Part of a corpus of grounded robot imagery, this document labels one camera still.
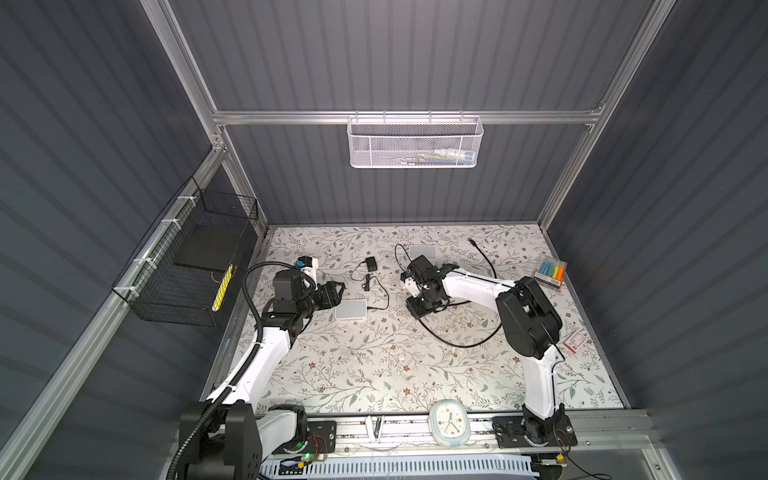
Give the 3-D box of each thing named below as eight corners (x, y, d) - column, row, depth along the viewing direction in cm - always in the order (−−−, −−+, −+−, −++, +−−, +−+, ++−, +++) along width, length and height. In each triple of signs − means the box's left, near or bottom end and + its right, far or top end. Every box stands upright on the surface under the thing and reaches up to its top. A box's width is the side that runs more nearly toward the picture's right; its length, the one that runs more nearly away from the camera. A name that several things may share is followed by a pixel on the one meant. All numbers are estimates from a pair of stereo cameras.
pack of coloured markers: (533, 276, 107) (535, 273, 106) (540, 257, 113) (542, 253, 111) (559, 287, 104) (561, 284, 103) (565, 267, 110) (568, 263, 108)
